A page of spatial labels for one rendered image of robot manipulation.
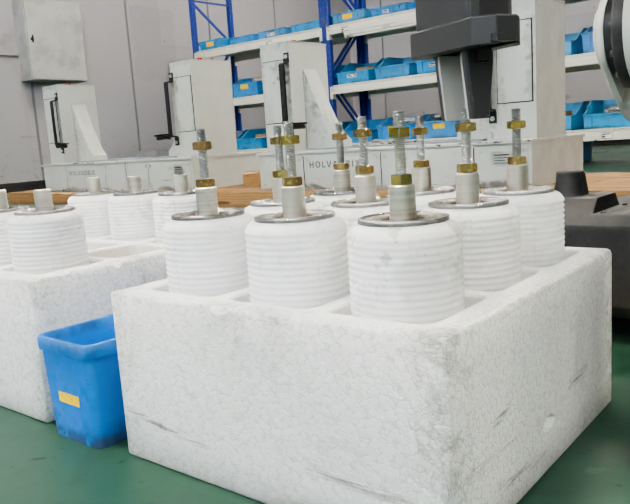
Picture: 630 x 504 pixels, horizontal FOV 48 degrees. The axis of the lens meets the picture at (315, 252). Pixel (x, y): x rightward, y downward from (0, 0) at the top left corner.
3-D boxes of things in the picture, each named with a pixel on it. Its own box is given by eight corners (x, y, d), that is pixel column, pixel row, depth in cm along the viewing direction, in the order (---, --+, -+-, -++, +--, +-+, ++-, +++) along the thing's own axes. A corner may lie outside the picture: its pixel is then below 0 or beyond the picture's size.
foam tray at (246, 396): (341, 354, 106) (334, 236, 103) (612, 401, 81) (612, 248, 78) (127, 454, 76) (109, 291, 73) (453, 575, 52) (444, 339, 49)
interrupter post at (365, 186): (352, 206, 76) (350, 175, 75) (373, 204, 76) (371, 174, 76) (359, 208, 73) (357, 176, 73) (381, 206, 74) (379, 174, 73)
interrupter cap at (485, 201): (444, 214, 63) (443, 206, 63) (418, 207, 70) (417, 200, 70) (523, 207, 64) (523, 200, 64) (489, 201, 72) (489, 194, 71)
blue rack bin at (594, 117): (601, 127, 547) (601, 100, 543) (654, 124, 523) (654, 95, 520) (580, 129, 508) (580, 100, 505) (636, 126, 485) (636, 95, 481)
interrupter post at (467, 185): (460, 209, 66) (459, 174, 65) (451, 207, 68) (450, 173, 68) (485, 207, 66) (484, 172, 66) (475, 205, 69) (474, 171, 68)
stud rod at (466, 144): (466, 188, 68) (463, 108, 66) (475, 188, 67) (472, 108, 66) (460, 189, 67) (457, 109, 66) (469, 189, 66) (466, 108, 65)
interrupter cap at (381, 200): (323, 206, 77) (322, 200, 77) (387, 201, 79) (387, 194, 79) (342, 212, 70) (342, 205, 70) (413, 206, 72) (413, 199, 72)
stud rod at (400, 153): (394, 204, 58) (389, 111, 57) (400, 203, 59) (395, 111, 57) (404, 204, 57) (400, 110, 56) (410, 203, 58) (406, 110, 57)
